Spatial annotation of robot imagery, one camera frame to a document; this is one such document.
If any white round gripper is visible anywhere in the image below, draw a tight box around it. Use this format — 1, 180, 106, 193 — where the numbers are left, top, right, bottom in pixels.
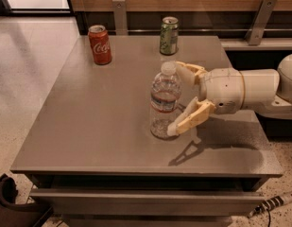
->
167, 61, 244, 136

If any clear plastic water bottle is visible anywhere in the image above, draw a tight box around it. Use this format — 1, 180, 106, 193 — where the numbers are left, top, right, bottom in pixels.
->
150, 61, 181, 140

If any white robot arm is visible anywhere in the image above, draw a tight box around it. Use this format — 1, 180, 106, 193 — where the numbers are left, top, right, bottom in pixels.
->
167, 54, 292, 136

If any green soda can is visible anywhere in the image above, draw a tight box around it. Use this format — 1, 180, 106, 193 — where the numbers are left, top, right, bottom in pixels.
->
160, 16, 179, 55

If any red Coca-Cola can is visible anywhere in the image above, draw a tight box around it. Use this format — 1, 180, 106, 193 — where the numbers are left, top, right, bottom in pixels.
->
88, 25, 112, 65

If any dark object bottom left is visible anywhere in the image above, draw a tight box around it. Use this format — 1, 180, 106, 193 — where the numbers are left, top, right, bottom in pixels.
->
0, 174, 53, 227

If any right metal bracket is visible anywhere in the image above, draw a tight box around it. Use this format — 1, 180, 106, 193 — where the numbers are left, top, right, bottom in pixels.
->
245, 0, 278, 46

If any metal bracket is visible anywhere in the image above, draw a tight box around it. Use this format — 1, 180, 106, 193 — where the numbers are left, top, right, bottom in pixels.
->
245, 0, 278, 46
112, 0, 129, 36

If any left metal bracket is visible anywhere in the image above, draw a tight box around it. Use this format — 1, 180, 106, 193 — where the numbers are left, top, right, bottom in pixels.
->
112, 0, 129, 36

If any striped cable on floor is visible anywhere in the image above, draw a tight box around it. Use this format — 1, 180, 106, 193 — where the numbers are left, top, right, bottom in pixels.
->
248, 191, 292, 218

